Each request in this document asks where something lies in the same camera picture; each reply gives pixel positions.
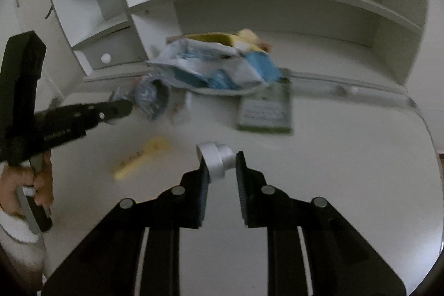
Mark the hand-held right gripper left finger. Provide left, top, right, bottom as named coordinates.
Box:
left=42, top=155, right=211, bottom=296

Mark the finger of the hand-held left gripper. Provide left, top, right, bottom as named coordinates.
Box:
left=43, top=128, right=88, bottom=148
left=35, top=98, right=134, bottom=136

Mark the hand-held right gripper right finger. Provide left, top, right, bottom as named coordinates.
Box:
left=235, top=151, right=407, bottom=296

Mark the white round lid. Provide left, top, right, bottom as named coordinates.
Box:
left=196, top=141, right=237, bottom=184

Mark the person's left forearm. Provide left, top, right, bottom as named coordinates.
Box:
left=0, top=209, right=46, bottom=287

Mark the person's left hand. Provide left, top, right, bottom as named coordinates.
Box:
left=0, top=150, right=55, bottom=218

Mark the yellow comb-like stick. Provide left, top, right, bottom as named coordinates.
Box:
left=111, top=138, right=173, bottom=181

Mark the green flat box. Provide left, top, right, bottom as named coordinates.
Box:
left=237, top=78, right=295, bottom=135

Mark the large blue white plastic bag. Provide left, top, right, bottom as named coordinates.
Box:
left=146, top=37, right=282, bottom=96

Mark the yellow snack packet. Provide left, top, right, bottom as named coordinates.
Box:
left=166, top=28, right=274, bottom=53

